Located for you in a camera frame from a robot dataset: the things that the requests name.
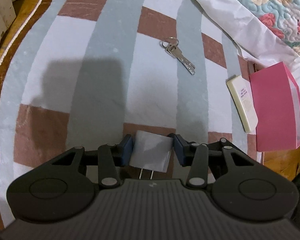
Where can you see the checkered striped floor mat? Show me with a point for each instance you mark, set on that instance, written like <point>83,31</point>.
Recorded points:
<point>87,72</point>

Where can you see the white cube charger adapter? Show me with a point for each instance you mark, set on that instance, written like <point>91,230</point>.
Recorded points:
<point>151,152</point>

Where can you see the pink cardboard box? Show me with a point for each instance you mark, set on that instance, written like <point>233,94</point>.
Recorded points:
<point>276,98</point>

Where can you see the cream remote with label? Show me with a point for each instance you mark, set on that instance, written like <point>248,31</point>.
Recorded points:
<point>244,102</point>

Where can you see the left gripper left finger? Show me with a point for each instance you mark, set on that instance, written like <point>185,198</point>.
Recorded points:
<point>109,158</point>

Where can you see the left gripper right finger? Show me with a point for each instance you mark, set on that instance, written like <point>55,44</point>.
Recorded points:
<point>195,156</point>

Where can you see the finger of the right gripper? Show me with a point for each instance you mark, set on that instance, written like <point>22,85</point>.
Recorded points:
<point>217,146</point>

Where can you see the white bed sheet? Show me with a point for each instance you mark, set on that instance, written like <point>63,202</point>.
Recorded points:
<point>256,40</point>

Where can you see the silver keys on ring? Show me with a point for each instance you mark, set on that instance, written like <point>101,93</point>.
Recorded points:
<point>170,45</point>

